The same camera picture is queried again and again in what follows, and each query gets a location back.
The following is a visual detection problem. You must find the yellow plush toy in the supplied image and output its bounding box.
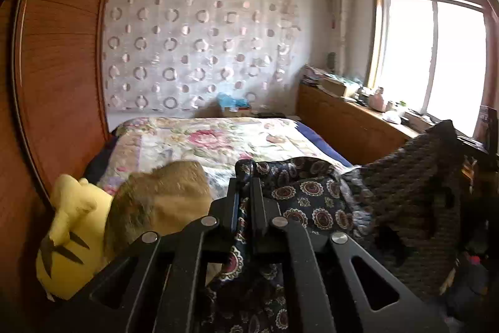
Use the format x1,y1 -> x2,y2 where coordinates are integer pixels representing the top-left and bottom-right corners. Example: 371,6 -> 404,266
36,174 -> 114,302

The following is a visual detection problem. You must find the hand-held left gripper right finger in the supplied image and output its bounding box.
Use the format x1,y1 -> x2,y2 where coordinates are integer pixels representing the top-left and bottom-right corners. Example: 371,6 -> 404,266
249,179 -> 449,333

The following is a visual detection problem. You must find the wooden sideboard cabinet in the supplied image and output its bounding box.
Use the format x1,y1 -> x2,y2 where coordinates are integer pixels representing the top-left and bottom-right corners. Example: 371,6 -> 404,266
296,83 -> 433,166

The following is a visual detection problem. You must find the dark cloth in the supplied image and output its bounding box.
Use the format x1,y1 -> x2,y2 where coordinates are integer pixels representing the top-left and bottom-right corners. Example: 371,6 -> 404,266
442,247 -> 499,320

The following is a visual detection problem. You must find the brown fuzzy pillow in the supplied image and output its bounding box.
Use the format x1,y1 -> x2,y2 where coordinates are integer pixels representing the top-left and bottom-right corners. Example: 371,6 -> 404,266
103,160 -> 213,263

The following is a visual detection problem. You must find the wooden slatted wardrobe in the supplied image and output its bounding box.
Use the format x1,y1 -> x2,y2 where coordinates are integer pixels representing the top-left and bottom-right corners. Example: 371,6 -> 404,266
0,0 -> 123,318

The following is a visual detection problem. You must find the navy circle-print garment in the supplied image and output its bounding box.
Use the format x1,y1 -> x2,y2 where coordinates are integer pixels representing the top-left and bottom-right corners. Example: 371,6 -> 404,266
201,120 -> 474,333

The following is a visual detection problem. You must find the stack of papers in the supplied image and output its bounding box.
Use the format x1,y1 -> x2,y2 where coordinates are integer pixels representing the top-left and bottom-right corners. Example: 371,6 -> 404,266
302,64 -> 324,86

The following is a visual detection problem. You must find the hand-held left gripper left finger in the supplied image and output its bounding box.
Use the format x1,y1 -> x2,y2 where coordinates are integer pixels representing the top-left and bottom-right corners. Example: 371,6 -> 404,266
51,179 -> 239,333

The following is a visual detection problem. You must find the white wrapped pipe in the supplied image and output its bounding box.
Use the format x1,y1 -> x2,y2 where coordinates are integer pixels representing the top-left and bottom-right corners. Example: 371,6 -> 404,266
331,0 -> 353,74

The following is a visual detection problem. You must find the pink bottle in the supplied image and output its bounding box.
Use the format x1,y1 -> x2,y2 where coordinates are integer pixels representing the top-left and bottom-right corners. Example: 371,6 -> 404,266
372,87 -> 386,111

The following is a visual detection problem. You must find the wooden-framed window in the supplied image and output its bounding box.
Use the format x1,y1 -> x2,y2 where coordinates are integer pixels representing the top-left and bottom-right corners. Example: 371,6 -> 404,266
366,0 -> 496,139

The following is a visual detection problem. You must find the cardboard box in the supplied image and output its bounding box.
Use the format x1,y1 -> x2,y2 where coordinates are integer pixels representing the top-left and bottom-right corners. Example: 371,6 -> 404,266
320,77 -> 351,97

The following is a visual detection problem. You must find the blue bag by wall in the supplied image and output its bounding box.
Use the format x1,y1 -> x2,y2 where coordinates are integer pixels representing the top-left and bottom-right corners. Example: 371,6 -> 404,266
216,93 -> 252,118

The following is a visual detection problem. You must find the floral patchwork quilt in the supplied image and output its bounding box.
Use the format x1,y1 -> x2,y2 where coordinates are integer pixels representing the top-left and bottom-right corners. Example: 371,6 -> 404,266
95,116 -> 353,209

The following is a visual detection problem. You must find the circle-patterned wall curtain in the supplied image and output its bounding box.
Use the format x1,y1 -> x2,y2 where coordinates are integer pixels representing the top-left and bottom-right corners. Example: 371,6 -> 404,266
103,0 -> 301,113

